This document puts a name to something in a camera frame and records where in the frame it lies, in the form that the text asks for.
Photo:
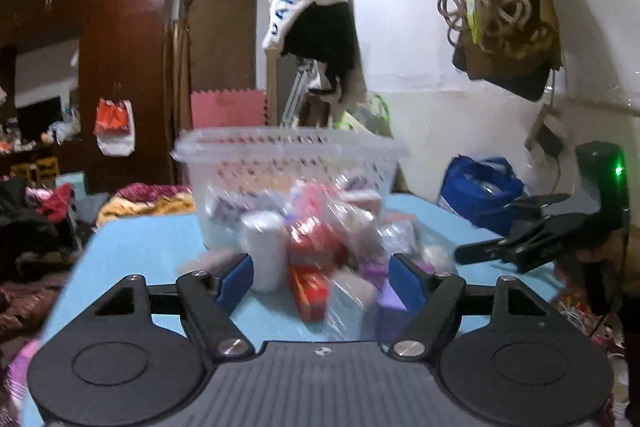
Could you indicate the black television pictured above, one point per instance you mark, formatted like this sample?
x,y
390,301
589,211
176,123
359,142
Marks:
x,y
37,117

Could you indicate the metal folding rack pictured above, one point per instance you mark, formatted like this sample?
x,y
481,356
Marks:
x,y
300,92

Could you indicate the brown hanging bag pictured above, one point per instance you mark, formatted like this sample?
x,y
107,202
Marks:
x,y
520,52

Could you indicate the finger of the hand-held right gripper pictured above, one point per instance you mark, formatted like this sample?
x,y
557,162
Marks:
x,y
535,207
505,247

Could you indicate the brown wooden door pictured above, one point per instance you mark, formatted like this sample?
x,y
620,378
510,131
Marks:
x,y
225,37

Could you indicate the clear plastic packet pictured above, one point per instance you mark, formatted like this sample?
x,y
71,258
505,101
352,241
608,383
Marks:
x,y
350,302

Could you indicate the light blue box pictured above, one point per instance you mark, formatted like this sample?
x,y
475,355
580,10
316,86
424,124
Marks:
x,y
70,182

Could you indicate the blue bag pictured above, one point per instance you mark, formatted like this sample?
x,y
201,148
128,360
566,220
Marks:
x,y
475,187

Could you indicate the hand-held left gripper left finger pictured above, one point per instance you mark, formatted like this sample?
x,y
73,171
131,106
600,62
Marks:
x,y
239,279

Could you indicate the red white plastic bag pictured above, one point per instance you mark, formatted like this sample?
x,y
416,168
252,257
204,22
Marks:
x,y
115,127

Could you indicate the yellow blanket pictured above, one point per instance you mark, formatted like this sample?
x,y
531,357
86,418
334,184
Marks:
x,y
145,204

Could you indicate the white paper roll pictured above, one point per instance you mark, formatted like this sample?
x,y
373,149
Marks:
x,y
262,252

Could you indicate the wall charger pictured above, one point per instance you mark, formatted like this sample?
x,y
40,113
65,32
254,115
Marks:
x,y
550,137

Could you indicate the maroon patterned blanket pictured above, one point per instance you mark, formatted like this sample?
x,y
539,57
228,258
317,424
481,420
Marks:
x,y
20,307

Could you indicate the red cloth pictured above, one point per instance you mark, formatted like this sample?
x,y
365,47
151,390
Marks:
x,y
55,204

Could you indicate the black hanging cloth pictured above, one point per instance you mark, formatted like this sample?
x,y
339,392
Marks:
x,y
325,37

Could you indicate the pink foam mat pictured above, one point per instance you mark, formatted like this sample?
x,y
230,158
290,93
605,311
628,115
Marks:
x,y
230,109

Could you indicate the clear plastic basket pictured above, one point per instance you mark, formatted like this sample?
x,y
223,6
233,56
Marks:
x,y
250,167

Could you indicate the purple box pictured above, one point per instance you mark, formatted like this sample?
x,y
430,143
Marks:
x,y
382,307

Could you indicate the red orange box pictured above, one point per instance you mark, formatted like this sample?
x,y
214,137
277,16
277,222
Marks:
x,y
310,299

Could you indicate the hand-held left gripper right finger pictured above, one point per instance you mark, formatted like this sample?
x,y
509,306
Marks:
x,y
404,279

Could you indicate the brown wooden wardrobe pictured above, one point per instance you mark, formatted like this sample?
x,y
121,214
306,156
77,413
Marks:
x,y
125,57

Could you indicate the red snack packet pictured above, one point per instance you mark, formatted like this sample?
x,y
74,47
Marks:
x,y
312,239

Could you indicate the black clothes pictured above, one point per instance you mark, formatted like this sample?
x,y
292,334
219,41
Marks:
x,y
30,227

